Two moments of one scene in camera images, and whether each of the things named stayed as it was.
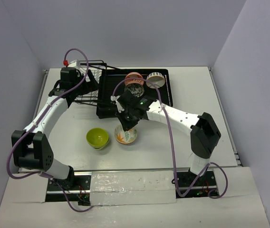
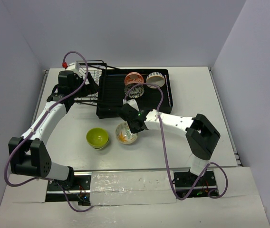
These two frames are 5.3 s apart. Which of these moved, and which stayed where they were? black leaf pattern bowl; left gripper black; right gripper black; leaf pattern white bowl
Moved: right gripper black
Stayed: left gripper black; black leaf pattern bowl; leaf pattern white bowl
